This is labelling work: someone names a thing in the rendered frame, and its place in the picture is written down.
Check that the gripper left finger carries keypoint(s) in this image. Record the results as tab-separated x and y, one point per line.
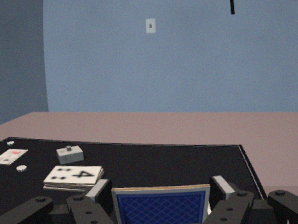
80	210

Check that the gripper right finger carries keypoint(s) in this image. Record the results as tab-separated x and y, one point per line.
240	208

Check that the blue-backed card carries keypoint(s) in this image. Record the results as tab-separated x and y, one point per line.
161	208

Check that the thick black-print card pile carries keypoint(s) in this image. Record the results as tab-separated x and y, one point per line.
75	176

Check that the red and black print card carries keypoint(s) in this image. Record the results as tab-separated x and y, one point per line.
11	156

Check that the small white button box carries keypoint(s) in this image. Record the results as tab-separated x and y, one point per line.
70	155

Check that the white chip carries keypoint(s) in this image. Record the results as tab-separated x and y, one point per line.
10	143
21	168

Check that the black mat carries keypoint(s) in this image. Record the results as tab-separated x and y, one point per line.
160	163

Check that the mauve pink table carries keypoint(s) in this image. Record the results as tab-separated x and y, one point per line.
166	128

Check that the white wall socket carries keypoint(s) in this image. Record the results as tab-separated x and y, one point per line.
150	25

